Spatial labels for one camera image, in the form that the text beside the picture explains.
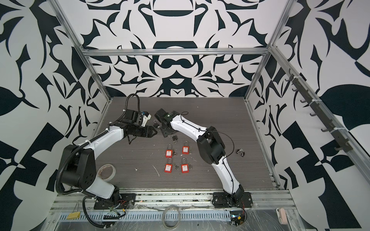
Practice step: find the green lit circuit board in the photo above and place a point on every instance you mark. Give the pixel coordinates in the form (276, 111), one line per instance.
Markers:
(237, 218)

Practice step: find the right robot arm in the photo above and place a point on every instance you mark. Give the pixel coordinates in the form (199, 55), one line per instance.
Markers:
(210, 146)

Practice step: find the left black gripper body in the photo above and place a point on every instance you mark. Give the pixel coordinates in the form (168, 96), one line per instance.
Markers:
(142, 131)

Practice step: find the slotted cable duct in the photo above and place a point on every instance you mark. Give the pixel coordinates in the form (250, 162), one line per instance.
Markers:
(216, 215)

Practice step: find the black hook rail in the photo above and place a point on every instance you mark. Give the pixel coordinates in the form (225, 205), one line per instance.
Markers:
(321, 111)

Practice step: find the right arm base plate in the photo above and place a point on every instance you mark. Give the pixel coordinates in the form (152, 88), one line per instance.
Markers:
(224, 200)

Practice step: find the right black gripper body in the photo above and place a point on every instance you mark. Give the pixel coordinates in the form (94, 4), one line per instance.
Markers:
(165, 132)

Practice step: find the pink small device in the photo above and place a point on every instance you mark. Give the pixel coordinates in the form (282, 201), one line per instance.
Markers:
(282, 216)

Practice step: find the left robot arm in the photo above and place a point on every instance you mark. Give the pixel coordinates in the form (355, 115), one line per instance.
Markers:
(77, 170)

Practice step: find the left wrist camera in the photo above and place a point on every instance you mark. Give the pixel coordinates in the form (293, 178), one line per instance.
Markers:
(146, 117)

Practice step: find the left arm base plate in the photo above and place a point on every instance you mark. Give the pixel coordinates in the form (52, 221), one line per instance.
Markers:
(117, 201)

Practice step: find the clear tape roll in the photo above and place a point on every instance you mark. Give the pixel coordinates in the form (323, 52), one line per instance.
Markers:
(107, 172)

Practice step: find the red padlock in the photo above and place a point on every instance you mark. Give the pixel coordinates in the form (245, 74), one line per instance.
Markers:
(186, 148)
(170, 165)
(185, 165)
(170, 151)

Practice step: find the yellow connector block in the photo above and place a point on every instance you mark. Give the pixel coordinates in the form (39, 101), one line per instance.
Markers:
(73, 215)

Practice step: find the black binder clip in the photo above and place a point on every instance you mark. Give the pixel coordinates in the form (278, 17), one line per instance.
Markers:
(240, 152)

